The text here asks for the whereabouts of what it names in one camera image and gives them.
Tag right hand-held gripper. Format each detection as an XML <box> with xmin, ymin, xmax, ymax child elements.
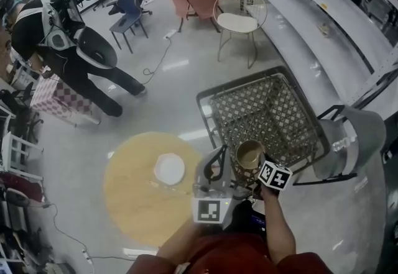
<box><xmin>257</xmin><ymin>158</ymin><xmax>294</xmax><ymax>191</ymax></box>

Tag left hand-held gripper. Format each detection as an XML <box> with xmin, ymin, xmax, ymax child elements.
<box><xmin>192</xmin><ymin>144</ymin><xmax>238</xmax><ymax>225</ymax></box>

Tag beige ceramic cup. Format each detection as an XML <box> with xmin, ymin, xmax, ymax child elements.
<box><xmin>235</xmin><ymin>139</ymin><xmax>267</xmax><ymax>171</ymax></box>

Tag white round plate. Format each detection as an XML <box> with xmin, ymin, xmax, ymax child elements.
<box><xmin>154</xmin><ymin>153</ymin><xmax>187</xmax><ymax>187</ymax></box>

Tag person's left forearm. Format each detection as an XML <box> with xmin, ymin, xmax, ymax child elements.
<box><xmin>155</xmin><ymin>221</ymin><xmax>224</xmax><ymax>261</ymax></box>

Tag person's right forearm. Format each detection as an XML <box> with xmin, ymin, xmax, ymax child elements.
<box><xmin>260</xmin><ymin>187</ymin><xmax>297</xmax><ymax>264</ymax></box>

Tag black device blue screen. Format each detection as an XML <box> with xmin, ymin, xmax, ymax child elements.
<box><xmin>250</xmin><ymin>213</ymin><xmax>267</xmax><ymax>227</ymax></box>

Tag person's black trousers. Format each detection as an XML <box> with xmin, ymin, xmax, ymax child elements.
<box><xmin>222</xmin><ymin>199</ymin><xmax>268</xmax><ymax>236</ymax></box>

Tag metal mesh basket cart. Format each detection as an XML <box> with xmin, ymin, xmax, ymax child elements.
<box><xmin>195</xmin><ymin>65</ymin><xmax>331</xmax><ymax>188</ymax></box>

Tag clear plastic water bottle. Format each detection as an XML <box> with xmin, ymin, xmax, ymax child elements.
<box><xmin>331</xmin><ymin>135</ymin><xmax>358</xmax><ymax>153</ymax></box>

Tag round wooden table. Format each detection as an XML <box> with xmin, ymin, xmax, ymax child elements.
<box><xmin>103</xmin><ymin>132</ymin><xmax>208</xmax><ymax>248</ymax></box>

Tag person's red shirt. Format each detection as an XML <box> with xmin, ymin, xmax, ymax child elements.
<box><xmin>126</xmin><ymin>232</ymin><xmax>333</xmax><ymax>274</ymax></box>

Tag grey shell chair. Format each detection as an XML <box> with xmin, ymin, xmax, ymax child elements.
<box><xmin>292</xmin><ymin>104</ymin><xmax>388</xmax><ymax>186</ymax></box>

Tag crumpled beige paper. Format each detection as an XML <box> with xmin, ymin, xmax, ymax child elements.
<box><xmin>317</xmin><ymin>22</ymin><xmax>332</xmax><ymax>38</ymax></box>

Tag pink checkered cloth table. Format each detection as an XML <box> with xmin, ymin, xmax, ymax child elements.
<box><xmin>29</xmin><ymin>64</ymin><xmax>102</xmax><ymax>127</ymax></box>

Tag blue chair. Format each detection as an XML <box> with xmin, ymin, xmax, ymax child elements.
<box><xmin>108</xmin><ymin>0</ymin><xmax>153</xmax><ymax>55</ymax></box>

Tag black office chair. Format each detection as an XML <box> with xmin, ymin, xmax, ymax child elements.
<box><xmin>0</xmin><ymin>81</ymin><xmax>44</xmax><ymax>143</ymax></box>

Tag black cable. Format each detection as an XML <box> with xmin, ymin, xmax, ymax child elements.
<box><xmin>52</xmin><ymin>203</ymin><xmax>86</xmax><ymax>253</ymax></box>
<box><xmin>142</xmin><ymin>35</ymin><xmax>174</xmax><ymax>84</ymax></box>
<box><xmin>91</xmin><ymin>253</ymin><xmax>139</xmax><ymax>263</ymax></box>

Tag white wire chair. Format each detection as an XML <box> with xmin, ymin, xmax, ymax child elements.
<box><xmin>213</xmin><ymin>0</ymin><xmax>268</xmax><ymax>69</ymax></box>

